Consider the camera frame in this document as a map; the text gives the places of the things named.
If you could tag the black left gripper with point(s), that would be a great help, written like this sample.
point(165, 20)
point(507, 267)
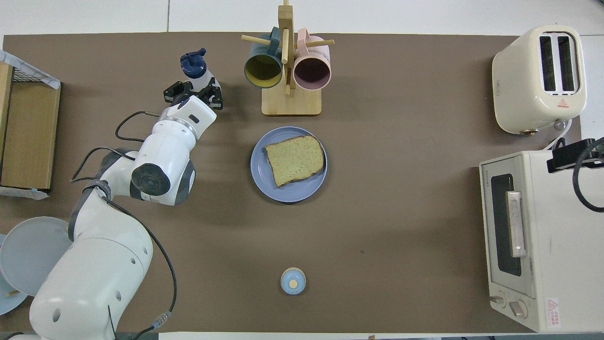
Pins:
point(188, 97)

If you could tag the translucent bottle with navy cap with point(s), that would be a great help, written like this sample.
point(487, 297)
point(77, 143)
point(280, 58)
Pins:
point(194, 66)

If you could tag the toasted bread slice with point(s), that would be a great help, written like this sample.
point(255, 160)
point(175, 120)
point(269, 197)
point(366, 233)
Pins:
point(295, 160)

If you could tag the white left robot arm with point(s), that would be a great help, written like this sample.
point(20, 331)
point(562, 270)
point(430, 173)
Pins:
point(165, 156)

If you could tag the blue round plate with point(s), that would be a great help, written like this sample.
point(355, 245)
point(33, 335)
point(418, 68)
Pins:
point(292, 193)

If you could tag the pale grey-blue plate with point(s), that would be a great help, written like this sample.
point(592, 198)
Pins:
point(33, 255)

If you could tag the light blue plate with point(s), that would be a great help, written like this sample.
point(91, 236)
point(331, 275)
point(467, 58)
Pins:
point(9, 306)

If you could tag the teal mug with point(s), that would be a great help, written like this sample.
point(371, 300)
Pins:
point(263, 71)

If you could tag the wooden mug tree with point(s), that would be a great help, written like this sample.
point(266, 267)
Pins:
point(291, 101)

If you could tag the pink ribbed mug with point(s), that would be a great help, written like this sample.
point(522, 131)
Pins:
point(311, 73)

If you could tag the white checkered cloth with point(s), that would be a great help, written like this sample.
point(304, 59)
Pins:
point(28, 71)

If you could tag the pale cloth strip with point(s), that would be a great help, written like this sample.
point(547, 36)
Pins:
point(23, 193)

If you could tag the brown table mat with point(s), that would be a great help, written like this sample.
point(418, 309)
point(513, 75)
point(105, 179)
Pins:
point(377, 212)

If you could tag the cream two-slot toaster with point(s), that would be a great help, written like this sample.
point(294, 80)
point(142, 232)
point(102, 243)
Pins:
point(528, 85)

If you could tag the white toaster oven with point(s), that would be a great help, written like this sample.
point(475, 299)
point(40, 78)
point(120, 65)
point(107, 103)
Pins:
point(566, 245)

